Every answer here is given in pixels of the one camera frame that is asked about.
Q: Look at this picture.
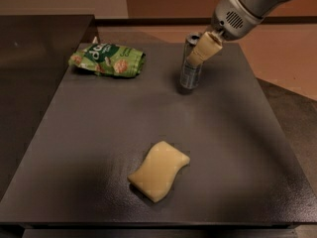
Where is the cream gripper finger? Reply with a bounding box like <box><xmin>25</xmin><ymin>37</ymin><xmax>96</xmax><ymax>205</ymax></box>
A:
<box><xmin>186</xmin><ymin>32</ymin><xmax>223</xmax><ymax>67</ymax></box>

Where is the silver redbull can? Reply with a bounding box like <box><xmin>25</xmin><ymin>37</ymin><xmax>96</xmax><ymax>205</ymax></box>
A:
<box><xmin>179</xmin><ymin>32</ymin><xmax>202</xmax><ymax>90</ymax></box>

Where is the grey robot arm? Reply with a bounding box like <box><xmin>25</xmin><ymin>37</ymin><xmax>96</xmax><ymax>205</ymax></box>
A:
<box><xmin>186</xmin><ymin>0</ymin><xmax>290</xmax><ymax>67</ymax></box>

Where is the green rice chip bag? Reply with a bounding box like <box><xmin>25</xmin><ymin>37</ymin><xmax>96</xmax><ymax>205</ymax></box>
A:
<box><xmin>68</xmin><ymin>44</ymin><xmax>146</xmax><ymax>78</ymax></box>

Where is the yellow sponge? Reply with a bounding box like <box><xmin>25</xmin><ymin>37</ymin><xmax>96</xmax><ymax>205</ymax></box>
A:
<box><xmin>128</xmin><ymin>141</ymin><xmax>190</xmax><ymax>202</ymax></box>

